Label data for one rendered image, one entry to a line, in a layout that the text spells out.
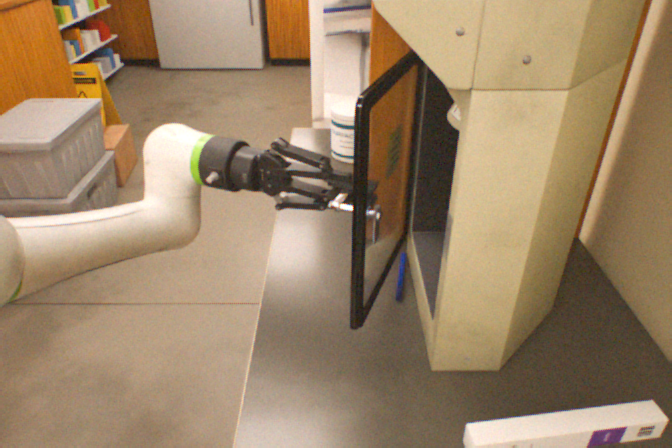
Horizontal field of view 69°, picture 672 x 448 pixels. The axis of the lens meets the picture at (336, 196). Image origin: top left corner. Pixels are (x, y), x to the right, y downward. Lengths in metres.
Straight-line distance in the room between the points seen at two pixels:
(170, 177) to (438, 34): 0.54
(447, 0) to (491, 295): 0.42
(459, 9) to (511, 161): 0.20
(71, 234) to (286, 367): 0.39
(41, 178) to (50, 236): 1.99
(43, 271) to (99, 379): 1.49
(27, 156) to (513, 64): 2.41
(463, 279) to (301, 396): 0.31
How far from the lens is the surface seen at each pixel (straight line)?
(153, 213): 0.90
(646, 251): 1.10
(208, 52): 5.76
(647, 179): 1.09
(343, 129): 1.40
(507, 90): 0.60
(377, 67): 0.95
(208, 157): 0.85
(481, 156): 0.63
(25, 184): 2.83
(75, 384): 2.26
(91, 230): 0.82
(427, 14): 0.56
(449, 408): 0.82
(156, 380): 2.15
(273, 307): 0.95
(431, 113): 0.90
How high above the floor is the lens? 1.59
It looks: 31 degrees down
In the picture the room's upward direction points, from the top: straight up
